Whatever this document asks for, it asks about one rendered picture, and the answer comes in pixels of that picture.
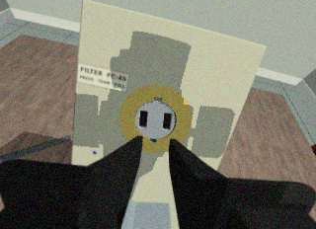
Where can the grey cylinder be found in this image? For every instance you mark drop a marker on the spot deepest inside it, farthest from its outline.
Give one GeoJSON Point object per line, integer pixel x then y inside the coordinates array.
{"type": "Point", "coordinates": [155, 119]}

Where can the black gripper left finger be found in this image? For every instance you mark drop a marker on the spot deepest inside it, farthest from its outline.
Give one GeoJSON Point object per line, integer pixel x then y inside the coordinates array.
{"type": "Point", "coordinates": [102, 189]}

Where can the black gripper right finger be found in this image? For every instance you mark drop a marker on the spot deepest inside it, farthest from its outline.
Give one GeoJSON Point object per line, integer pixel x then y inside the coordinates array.
{"type": "Point", "coordinates": [204, 197]}

